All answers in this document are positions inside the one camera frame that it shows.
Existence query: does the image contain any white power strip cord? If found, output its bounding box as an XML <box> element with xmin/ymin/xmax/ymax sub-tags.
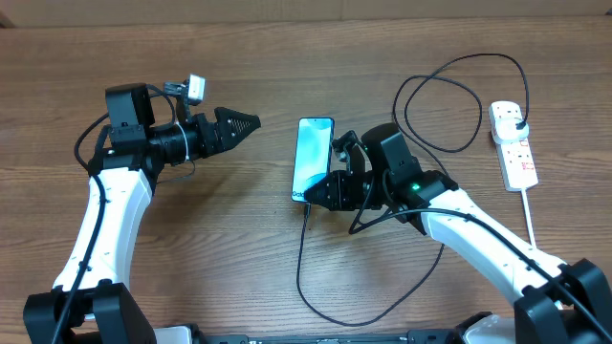
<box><xmin>519</xmin><ymin>188</ymin><xmax>539</xmax><ymax>248</ymax></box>

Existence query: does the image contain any blue Galaxy smartphone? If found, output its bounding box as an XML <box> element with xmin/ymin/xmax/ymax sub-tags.
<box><xmin>291</xmin><ymin>118</ymin><xmax>335</xmax><ymax>203</ymax></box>

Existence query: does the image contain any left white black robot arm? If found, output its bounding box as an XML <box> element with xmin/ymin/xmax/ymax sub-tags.
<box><xmin>23</xmin><ymin>75</ymin><xmax>261</xmax><ymax>343</ymax></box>

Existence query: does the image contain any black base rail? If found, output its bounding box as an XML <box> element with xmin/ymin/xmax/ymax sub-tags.
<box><xmin>193</xmin><ymin>329</ymin><xmax>464</xmax><ymax>344</ymax></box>

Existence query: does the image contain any white power strip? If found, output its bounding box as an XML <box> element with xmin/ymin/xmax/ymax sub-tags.
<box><xmin>489</xmin><ymin>100</ymin><xmax>538</xmax><ymax>191</ymax></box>

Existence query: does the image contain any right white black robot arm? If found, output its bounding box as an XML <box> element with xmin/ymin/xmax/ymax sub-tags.
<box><xmin>292</xmin><ymin>118</ymin><xmax>611</xmax><ymax>343</ymax></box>

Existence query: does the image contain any white charger plug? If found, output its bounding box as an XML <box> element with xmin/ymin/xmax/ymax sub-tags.
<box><xmin>492</xmin><ymin>118</ymin><xmax>530</xmax><ymax>145</ymax></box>

